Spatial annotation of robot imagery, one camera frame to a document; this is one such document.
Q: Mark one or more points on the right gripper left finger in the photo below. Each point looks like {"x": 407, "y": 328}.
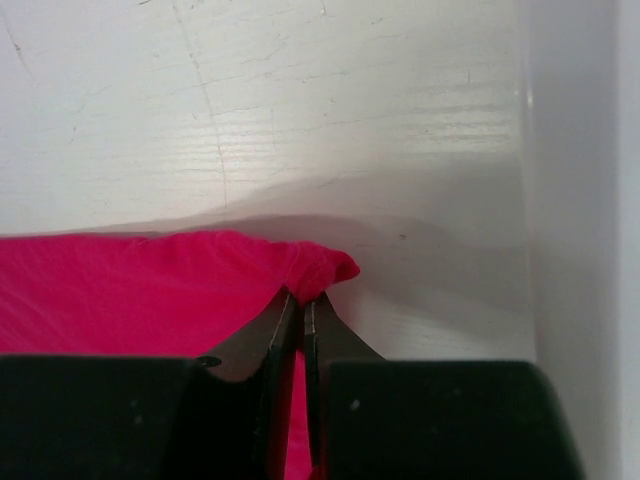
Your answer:
{"x": 221, "y": 415}

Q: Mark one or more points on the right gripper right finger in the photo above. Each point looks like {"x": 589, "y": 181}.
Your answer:
{"x": 373, "y": 418}

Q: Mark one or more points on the red t shirt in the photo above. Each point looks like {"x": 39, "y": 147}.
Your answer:
{"x": 170, "y": 296}

